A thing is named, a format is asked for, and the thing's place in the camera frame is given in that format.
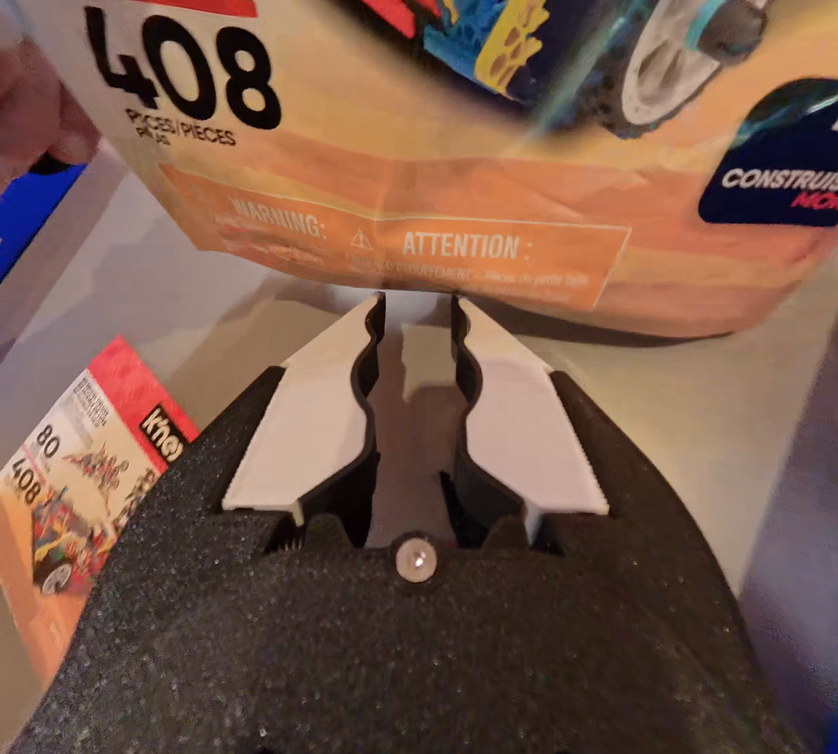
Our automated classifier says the toy building set bag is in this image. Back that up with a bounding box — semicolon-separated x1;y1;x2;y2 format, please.
0;0;838;340

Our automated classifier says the blue plastic bin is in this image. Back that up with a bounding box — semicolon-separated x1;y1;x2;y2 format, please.
0;161;90;283

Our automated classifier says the toy instruction booklet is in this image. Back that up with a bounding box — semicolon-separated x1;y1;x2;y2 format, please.
0;335;201;691

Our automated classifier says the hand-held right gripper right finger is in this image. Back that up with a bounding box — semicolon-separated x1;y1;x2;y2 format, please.
450;294;611;520

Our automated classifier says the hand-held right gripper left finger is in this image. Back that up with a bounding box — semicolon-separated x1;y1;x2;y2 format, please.
221;292;388;517

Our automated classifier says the person's left hand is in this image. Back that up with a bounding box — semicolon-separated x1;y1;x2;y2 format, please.
0;37;103;185

